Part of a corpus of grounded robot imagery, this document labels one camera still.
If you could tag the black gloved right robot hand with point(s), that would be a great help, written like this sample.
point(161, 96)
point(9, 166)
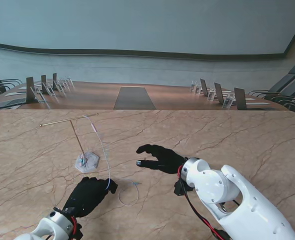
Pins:
point(167, 160)

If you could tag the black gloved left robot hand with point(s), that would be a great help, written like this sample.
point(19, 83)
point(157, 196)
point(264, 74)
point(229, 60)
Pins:
point(90, 195)

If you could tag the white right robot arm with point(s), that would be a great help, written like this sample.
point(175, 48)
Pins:
point(237, 195)

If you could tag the gold T rack marble base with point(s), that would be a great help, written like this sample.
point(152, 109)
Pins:
point(90, 162)

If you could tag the clear acrylic name stand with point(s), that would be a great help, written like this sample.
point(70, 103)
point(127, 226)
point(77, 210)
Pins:
point(38, 96)
point(65, 85)
point(49, 90)
point(228, 101)
point(193, 86)
point(70, 82)
point(198, 90)
point(59, 87)
point(211, 95)

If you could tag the dark flat monitor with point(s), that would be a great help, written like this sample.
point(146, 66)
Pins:
point(240, 98)
point(43, 83)
point(203, 87)
point(30, 90)
point(54, 81)
point(218, 93)

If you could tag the brown conference table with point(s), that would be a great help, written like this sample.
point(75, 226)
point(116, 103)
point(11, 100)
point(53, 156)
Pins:
point(92, 97)

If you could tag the white paper sheet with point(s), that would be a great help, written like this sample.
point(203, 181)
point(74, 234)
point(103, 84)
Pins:
point(15, 94)
point(258, 103)

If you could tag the dark grey laptop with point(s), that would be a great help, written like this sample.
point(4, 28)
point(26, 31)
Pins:
point(7, 102)

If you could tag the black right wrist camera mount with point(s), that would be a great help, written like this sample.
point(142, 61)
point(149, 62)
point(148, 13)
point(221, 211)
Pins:
point(180, 188)

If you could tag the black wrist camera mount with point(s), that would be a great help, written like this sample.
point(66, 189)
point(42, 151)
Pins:
point(180, 188)
point(78, 232)

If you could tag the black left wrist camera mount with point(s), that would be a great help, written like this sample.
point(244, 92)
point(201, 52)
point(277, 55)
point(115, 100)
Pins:
point(78, 232)

